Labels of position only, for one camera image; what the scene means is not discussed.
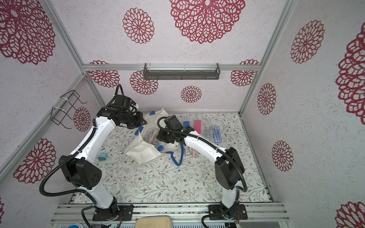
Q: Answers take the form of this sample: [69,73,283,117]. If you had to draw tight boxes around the blue plastic box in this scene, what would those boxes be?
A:
[183,121,190,128]

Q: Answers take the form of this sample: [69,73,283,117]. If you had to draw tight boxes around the pink plastic pencil case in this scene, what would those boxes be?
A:
[194,120,202,134]

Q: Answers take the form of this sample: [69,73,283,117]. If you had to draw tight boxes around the clear case with pink pens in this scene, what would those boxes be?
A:
[184,146,198,158]

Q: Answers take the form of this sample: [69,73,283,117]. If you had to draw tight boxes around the white canvas cartoon tote bag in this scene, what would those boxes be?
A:
[125,109,180,164]

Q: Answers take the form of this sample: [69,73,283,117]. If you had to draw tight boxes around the clear plastic compass set case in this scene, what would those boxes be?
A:
[204,125,213,140]

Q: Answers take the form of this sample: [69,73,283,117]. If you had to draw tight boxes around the clear case with blue compass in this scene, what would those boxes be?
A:
[213,126,222,143]

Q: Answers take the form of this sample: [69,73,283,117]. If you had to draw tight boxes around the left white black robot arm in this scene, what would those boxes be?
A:
[39,84,147,221]

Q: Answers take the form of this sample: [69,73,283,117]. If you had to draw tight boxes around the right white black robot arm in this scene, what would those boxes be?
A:
[156,115,248,228]

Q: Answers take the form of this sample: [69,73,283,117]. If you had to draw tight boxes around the floral table mat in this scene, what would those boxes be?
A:
[96,113,271,203]

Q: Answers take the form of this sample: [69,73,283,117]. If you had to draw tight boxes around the small teal eraser block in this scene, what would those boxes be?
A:
[98,153,108,161]

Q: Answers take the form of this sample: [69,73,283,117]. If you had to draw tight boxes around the beige cushioned pad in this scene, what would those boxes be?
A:
[135,216,173,228]

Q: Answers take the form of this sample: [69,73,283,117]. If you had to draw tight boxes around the black wire wall rack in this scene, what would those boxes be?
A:
[49,90,87,129]

